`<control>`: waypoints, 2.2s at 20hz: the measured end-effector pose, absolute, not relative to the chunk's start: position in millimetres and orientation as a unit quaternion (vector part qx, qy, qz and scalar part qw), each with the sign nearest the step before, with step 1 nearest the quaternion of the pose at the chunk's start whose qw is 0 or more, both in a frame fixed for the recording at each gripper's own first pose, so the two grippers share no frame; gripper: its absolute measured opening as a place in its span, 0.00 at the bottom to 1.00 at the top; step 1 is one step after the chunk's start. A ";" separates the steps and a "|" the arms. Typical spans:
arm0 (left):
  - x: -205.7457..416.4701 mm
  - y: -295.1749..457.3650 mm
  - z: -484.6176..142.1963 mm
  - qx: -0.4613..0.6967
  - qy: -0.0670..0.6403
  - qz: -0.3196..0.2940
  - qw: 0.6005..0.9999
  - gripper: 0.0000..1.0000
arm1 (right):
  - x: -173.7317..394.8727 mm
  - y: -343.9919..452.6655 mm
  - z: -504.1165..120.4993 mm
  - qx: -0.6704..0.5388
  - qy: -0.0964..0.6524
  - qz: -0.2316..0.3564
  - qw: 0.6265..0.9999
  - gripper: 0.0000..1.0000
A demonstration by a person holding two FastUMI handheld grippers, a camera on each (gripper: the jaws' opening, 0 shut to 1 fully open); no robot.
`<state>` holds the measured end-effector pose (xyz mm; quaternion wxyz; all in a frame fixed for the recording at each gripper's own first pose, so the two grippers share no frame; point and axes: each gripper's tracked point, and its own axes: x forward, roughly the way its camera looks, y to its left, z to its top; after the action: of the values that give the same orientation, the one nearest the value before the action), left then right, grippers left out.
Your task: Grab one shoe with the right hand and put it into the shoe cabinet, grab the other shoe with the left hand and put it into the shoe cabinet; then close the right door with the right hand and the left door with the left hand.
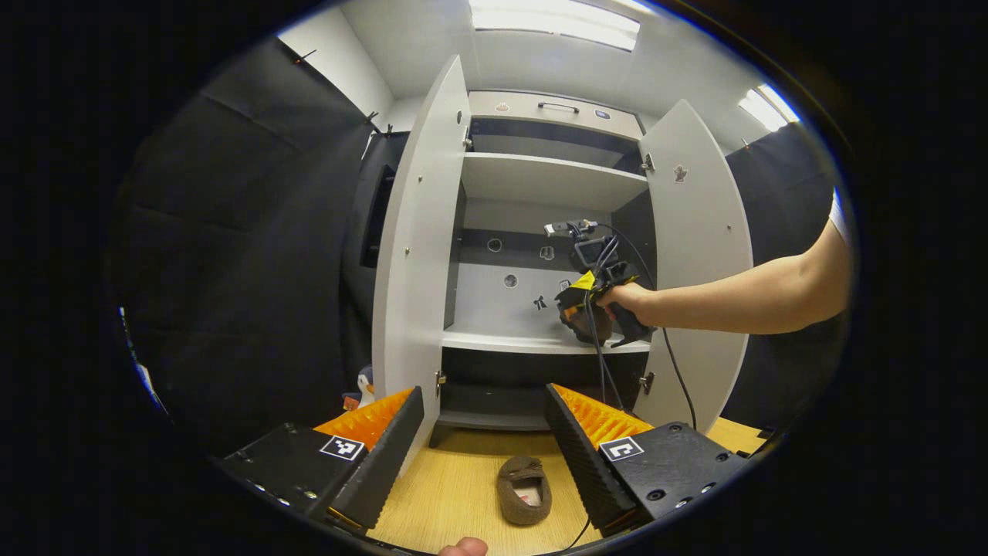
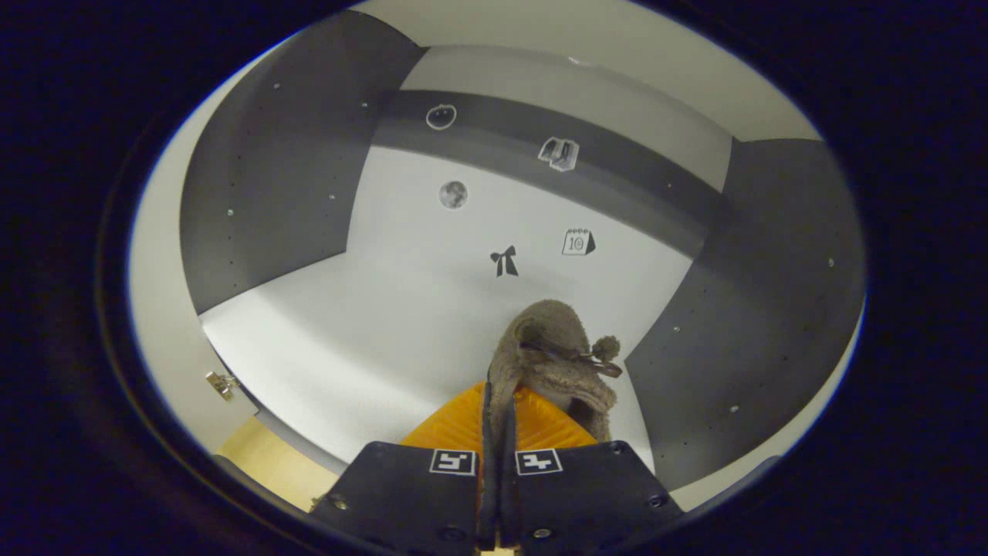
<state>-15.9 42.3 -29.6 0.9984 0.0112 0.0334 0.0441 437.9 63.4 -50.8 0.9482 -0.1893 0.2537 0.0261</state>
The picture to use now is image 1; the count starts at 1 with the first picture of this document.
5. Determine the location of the person's white shirt sleeve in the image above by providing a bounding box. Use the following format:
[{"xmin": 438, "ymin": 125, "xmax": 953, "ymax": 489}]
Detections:
[{"xmin": 828, "ymin": 189, "xmax": 852, "ymax": 244}]

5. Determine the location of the brown shoe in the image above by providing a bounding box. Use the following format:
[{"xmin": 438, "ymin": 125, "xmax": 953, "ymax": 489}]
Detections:
[
  {"xmin": 496, "ymin": 456, "xmax": 553, "ymax": 527},
  {"xmin": 557, "ymin": 297, "xmax": 615, "ymax": 346}
]

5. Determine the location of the white cabinet drawer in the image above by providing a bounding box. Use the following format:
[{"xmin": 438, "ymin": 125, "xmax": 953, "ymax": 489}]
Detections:
[{"xmin": 469, "ymin": 91, "xmax": 645, "ymax": 142}]

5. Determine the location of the white cabinet door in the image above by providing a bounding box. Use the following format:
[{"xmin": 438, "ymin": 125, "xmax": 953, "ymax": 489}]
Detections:
[
  {"xmin": 633, "ymin": 99, "xmax": 753, "ymax": 433},
  {"xmin": 372, "ymin": 54, "xmax": 473, "ymax": 478}
]

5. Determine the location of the small ceiling light panel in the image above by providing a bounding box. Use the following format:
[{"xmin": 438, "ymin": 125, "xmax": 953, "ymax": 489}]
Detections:
[{"xmin": 737, "ymin": 83, "xmax": 802, "ymax": 132}]

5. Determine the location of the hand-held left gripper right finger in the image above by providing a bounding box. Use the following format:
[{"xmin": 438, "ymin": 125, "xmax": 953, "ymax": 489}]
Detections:
[{"xmin": 543, "ymin": 384, "xmax": 749, "ymax": 539}]

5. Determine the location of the white shoe cabinet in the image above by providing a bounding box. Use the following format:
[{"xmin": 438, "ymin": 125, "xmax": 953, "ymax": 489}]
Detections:
[{"xmin": 440, "ymin": 91, "xmax": 653, "ymax": 449}]

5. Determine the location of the black cable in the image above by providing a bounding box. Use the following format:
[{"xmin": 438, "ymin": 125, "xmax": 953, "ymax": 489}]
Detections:
[
  {"xmin": 594, "ymin": 222, "xmax": 698, "ymax": 431},
  {"xmin": 562, "ymin": 236, "xmax": 626, "ymax": 552}
]

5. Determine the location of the large ceiling light panel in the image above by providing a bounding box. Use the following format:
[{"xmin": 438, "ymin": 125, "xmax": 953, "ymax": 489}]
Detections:
[{"xmin": 469, "ymin": 0, "xmax": 641, "ymax": 51}]

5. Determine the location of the penguin plush toy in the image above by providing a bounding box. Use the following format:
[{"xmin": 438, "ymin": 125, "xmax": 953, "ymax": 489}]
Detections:
[{"xmin": 343, "ymin": 365, "xmax": 377, "ymax": 410}]

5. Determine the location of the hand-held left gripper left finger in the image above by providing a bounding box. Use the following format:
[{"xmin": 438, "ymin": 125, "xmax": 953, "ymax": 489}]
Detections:
[{"xmin": 218, "ymin": 386, "xmax": 425, "ymax": 537}]

